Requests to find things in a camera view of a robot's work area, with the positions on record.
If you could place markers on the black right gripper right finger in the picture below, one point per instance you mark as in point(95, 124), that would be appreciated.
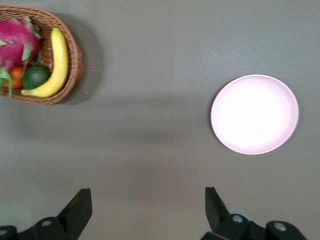
point(217, 217)

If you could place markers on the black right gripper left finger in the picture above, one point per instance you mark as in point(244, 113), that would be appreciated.
point(72, 220)

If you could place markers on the yellow banana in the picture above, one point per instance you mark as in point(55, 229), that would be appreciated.
point(60, 62)

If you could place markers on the pink round plate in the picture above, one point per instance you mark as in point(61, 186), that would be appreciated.
point(255, 115)

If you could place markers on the brown wicker basket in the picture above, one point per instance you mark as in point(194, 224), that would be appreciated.
point(72, 72)

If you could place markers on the dark green avocado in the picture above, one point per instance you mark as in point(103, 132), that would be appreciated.
point(36, 76)

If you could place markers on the orange fruit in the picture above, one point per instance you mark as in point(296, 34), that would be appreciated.
point(16, 75)

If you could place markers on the magenta dragon fruit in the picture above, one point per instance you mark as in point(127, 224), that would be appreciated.
point(15, 42)

